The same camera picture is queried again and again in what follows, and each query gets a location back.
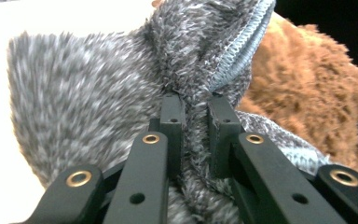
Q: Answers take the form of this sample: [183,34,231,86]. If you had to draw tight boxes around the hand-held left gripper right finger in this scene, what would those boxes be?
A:
[207,92,247,180]

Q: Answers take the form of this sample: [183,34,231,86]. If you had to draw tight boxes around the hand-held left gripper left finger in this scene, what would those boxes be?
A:
[148,92,186,182]

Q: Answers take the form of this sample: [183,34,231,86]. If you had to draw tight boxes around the brown teddy bear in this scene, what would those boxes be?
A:
[151,0,358,185]

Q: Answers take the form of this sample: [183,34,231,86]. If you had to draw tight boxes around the grey fluffy towel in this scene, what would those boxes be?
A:
[7,0,334,224]

